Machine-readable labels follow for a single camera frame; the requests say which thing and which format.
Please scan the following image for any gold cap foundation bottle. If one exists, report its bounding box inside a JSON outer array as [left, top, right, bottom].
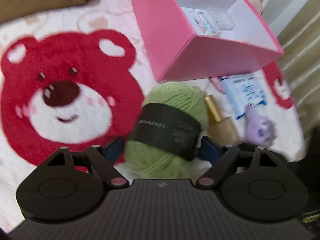
[[204, 95, 239, 146]]

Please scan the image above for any small purple plush toy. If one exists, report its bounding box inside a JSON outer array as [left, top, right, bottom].
[[245, 105, 276, 148]]

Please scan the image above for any green yarn ball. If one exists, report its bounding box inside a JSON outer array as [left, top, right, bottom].
[[124, 82, 208, 179]]

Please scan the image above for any blue wet wipes pack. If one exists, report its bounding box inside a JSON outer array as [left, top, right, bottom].
[[220, 74, 267, 120]]

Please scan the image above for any pink cardboard box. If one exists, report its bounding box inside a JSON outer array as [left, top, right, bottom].
[[132, 0, 284, 81]]

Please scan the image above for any clear plastic packet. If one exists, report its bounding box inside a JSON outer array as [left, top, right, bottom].
[[187, 9, 235, 37]]

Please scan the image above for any red bear print blanket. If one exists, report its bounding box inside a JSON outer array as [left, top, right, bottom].
[[1, 0, 305, 232]]

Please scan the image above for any olive striped curtain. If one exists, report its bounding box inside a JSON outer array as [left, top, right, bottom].
[[275, 12, 320, 131]]

